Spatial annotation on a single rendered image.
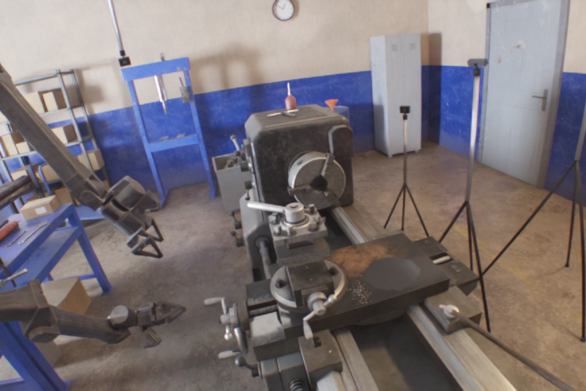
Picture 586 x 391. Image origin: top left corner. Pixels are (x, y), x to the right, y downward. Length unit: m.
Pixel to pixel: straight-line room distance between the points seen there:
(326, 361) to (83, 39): 4.87
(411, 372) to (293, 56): 4.39
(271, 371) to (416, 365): 0.45
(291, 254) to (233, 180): 2.67
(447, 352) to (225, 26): 4.52
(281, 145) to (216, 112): 3.33
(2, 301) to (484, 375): 1.13
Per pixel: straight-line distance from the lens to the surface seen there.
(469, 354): 1.03
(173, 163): 5.02
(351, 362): 0.98
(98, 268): 3.08
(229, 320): 1.10
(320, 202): 1.43
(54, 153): 0.91
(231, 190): 3.64
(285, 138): 1.51
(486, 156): 4.84
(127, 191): 0.90
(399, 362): 1.12
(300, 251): 1.00
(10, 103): 0.93
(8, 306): 0.82
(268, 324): 1.05
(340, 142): 1.53
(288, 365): 1.03
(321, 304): 0.87
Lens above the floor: 1.63
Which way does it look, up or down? 23 degrees down
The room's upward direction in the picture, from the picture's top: 7 degrees counter-clockwise
